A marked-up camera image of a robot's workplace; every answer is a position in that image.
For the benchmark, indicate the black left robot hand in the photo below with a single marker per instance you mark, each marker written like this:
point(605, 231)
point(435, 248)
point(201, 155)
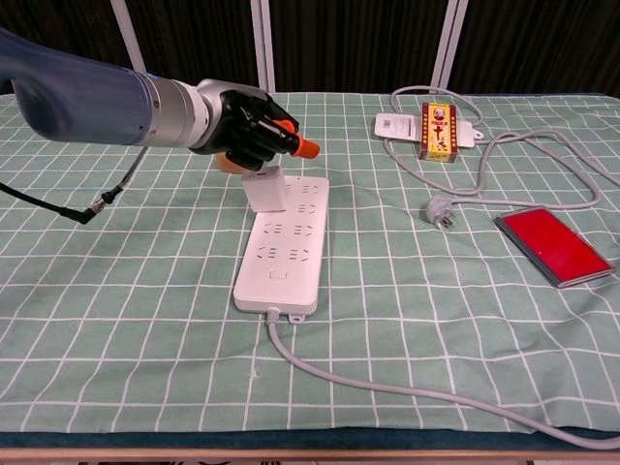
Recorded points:
point(242, 126)

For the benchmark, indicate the white power adapter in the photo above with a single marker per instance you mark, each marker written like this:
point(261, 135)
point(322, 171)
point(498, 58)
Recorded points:
point(264, 194)

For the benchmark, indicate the blue silver left robot arm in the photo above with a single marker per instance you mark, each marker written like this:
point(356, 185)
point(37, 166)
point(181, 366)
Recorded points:
point(87, 102)

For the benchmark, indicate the white power strip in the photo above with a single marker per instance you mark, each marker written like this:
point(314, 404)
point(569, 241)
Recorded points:
point(278, 290)

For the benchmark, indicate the brown liquid plastic bottle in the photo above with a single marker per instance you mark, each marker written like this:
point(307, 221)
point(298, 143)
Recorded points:
point(227, 166)

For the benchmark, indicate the white packaging card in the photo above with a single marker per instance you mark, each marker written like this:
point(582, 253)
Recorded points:
point(394, 127)

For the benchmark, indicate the yellow red spice box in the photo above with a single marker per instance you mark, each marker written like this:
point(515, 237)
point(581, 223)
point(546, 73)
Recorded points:
point(438, 135)

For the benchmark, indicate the green checked tablecloth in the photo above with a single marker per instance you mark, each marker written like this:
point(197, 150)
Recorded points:
point(145, 315)

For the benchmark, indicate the red flat case grey rim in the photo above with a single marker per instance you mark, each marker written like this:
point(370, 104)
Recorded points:
point(552, 242)

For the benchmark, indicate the white partition frame post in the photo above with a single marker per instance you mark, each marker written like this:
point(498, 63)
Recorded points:
point(450, 43)
point(128, 34)
point(264, 48)

